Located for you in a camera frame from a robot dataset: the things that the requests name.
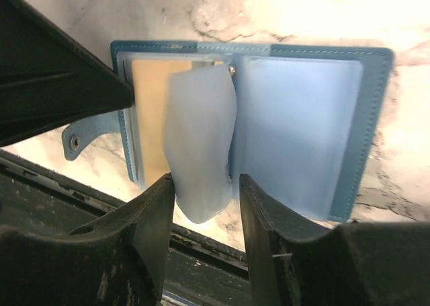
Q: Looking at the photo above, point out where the gold credit card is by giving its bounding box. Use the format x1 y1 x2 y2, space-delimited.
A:
131 59 221 186

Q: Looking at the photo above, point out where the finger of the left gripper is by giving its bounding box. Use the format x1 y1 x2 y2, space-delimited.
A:
1 0 134 146

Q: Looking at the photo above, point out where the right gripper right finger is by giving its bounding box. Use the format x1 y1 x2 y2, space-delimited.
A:
240 174 429 305

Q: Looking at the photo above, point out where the teal leather card holder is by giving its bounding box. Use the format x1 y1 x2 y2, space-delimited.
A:
62 40 394 223

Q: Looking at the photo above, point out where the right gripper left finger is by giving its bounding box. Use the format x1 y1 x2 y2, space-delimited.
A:
1 174 175 305

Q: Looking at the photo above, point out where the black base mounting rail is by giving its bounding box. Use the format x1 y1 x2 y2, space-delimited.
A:
1 151 252 305

